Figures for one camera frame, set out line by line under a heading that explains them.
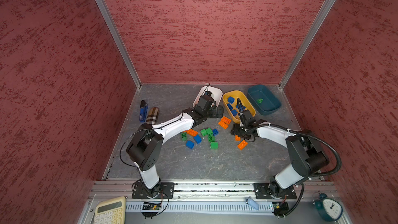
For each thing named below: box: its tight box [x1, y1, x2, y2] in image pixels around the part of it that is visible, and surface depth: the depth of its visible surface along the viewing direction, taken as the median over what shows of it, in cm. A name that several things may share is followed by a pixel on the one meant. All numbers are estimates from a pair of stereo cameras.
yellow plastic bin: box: [222, 90, 257, 124], surface depth 110 cm
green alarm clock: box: [312, 192, 344, 223], surface depth 68 cm
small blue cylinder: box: [247, 196, 260, 210], surface depth 71 cm
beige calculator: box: [93, 196, 126, 224], surface depth 68 cm
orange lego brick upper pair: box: [218, 115, 232, 128], surface depth 100 cm
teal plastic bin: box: [247, 84, 282, 116], surface depth 112 cm
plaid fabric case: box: [146, 106, 160, 126], surface depth 102 cm
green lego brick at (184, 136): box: [181, 132, 189, 142], surface depth 91 cm
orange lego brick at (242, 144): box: [237, 140, 249, 151], surface depth 91 cm
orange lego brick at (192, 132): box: [186, 129, 199, 137], surface depth 96 cm
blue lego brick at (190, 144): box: [185, 140, 195, 150], surface depth 91 cm
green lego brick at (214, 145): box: [209, 141, 219, 150], surface depth 89 cm
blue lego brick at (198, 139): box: [193, 134, 203, 145], surface depth 94 cm
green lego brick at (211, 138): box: [207, 134, 216, 143], surface depth 92 cm
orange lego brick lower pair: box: [218, 120, 229, 130], surface depth 99 cm
